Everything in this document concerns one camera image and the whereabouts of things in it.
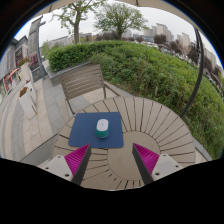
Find slatted wooden outdoor chair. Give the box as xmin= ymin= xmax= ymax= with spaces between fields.
xmin=59 ymin=63 xmax=121 ymax=116

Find tall thin-crowned tree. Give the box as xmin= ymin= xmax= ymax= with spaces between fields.
xmin=53 ymin=0 xmax=108 ymax=44

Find dark blue mouse pad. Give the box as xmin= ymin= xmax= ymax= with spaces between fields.
xmin=68 ymin=111 xmax=125 ymax=150

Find round full-crowned tree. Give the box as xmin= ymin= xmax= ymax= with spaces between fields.
xmin=93 ymin=2 xmax=149 ymax=41

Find curved dark parasol pole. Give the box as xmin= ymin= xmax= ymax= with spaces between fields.
xmin=179 ymin=28 xmax=205 ymax=118

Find distant high-rise buildings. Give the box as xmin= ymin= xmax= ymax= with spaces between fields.
xmin=121 ymin=23 xmax=218 ymax=68

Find beige parasol canopy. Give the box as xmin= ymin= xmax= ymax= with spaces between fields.
xmin=36 ymin=0 xmax=198 ymax=31

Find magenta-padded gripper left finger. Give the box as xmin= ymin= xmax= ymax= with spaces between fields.
xmin=41 ymin=143 xmax=92 ymax=186

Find white and teal computer mouse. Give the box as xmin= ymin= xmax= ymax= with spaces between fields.
xmin=95 ymin=118 xmax=110 ymax=139

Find tall dark sign board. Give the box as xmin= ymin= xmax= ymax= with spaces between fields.
xmin=27 ymin=18 xmax=48 ymax=83

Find trimmed green hedge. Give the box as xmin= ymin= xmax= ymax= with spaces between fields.
xmin=46 ymin=40 xmax=224 ymax=159

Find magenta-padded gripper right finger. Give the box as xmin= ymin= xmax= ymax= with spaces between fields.
xmin=131 ymin=143 xmax=184 ymax=186

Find white planter with flowers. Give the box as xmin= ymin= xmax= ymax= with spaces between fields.
xmin=18 ymin=85 xmax=38 ymax=120

